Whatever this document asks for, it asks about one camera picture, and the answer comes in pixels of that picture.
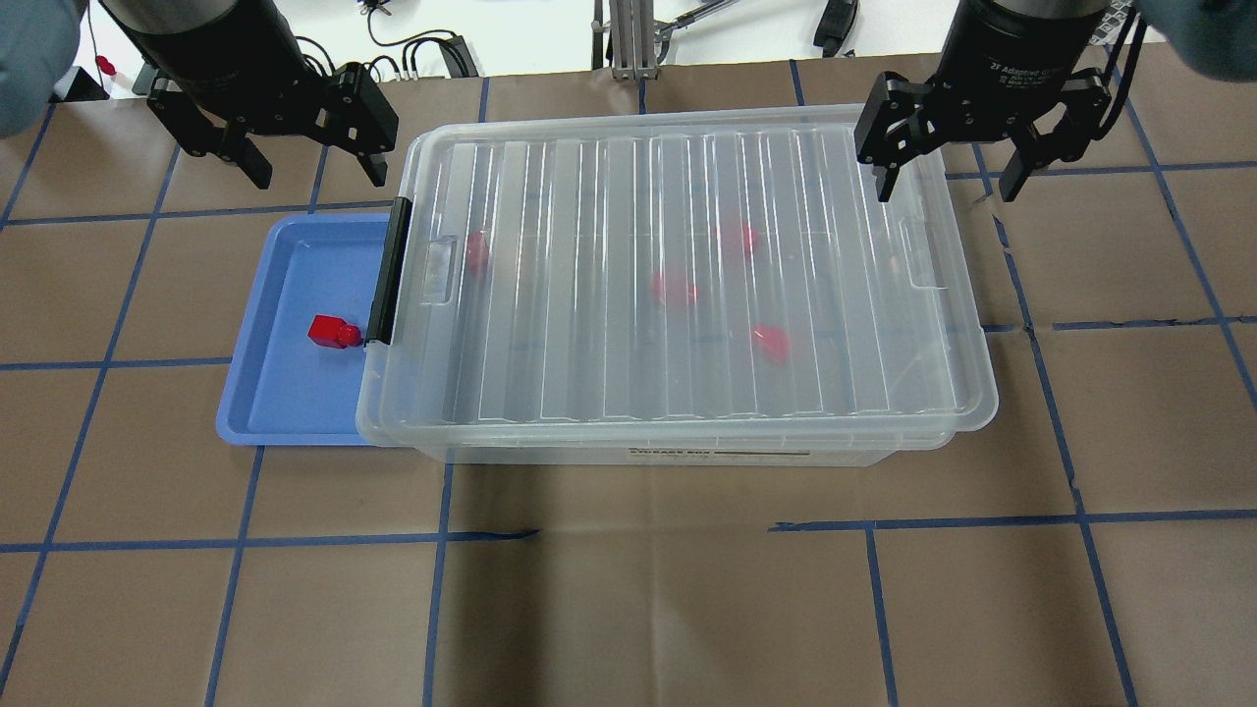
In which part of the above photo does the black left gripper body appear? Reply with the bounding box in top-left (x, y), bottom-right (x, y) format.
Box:
top-left (147, 62), bottom-right (400, 159)

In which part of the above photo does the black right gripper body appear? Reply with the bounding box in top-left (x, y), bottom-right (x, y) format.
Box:
top-left (854, 69), bottom-right (1112, 167)

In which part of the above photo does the red block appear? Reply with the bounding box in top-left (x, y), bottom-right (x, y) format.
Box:
top-left (713, 221), bottom-right (762, 260)
top-left (465, 230), bottom-right (491, 278)
top-left (750, 325), bottom-right (792, 366)
top-left (649, 272), bottom-right (696, 308)
top-left (305, 315), bottom-right (365, 350)

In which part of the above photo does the clear plastic box lid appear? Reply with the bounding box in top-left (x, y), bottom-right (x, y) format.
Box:
top-left (354, 106), bottom-right (1001, 465)

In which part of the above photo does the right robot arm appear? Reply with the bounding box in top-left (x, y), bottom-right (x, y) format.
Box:
top-left (854, 1), bottom-right (1115, 203)

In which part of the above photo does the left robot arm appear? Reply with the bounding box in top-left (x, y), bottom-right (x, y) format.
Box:
top-left (103, 1), bottom-right (398, 190)

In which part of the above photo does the red block in box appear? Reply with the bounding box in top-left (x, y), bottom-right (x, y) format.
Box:
top-left (465, 230), bottom-right (491, 278)
top-left (713, 221), bottom-right (762, 260)
top-left (750, 325), bottom-right (792, 366)
top-left (649, 272), bottom-right (696, 308)

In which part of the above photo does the clear plastic storage box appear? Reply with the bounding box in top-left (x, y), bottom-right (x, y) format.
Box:
top-left (373, 413), bottom-right (959, 468)

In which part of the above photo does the blue plastic tray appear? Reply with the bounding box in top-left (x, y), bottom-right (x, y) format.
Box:
top-left (215, 213), bottom-right (388, 447)

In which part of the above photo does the black cable bundle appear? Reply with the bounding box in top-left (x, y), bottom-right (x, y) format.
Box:
top-left (295, 0), bottom-right (481, 82)

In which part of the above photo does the black box latch handle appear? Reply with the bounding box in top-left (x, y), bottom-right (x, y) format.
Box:
top-left (365, 196), bottom-right (414, 345)

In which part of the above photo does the aluminium frame post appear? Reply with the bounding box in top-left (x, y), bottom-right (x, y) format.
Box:
top-left (591, 1), bottom-right (662, 81)

